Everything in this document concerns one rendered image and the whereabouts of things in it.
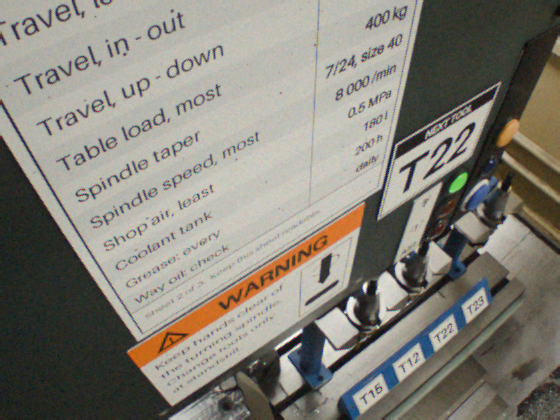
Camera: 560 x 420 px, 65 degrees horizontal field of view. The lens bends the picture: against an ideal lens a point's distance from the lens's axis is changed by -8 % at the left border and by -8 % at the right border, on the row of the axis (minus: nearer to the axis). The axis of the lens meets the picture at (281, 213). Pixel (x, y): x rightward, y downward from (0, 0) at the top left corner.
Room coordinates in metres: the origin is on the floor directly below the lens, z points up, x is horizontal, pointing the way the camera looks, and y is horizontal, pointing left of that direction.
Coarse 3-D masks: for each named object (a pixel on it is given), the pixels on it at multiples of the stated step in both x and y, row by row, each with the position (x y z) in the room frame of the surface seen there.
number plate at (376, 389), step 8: (368, 384) 0.28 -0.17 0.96; (376, 384) 0.28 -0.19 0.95; (384, 384) 0.28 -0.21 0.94; (360, 392) 0.26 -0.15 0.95; (368, 392) 0.26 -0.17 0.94; (376, 392) 0.26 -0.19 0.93; (384, 392) 0.27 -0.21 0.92; (360, 400) 0.25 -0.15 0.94; (368, 400) 0.25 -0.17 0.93; (376, 400) 0.25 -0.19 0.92; (360, 408) 0.23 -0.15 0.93
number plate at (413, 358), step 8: (408, 352) 0.34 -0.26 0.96; (416, 352) 0.34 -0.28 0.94; (400, 360) 0.32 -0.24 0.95; (408, 360) 0.33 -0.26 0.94; (416, 360) 0.33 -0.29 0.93; (424, 360) 0.33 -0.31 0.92; (400, 368) 0.31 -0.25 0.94; (408, 368) 0.31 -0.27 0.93; (416, 368) 0.32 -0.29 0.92; (400, 376) 0.30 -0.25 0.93
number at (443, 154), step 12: (468, 120) 0.22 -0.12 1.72; (480, 120) 0.23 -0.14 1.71; (456, 132) 0.21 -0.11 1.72; (468, 132) 0.22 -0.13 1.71; (432, 144) 0.20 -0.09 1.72; (444, 144) 0.21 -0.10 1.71; (456, 144) 0.22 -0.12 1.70; (468, 144) 0.23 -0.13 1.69; (432, 156) 0.20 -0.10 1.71; (444, 156) 0.21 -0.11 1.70; (456, 156) 0.22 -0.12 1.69; (432, 168) 0.21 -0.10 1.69; (444, 168) 0.21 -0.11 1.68
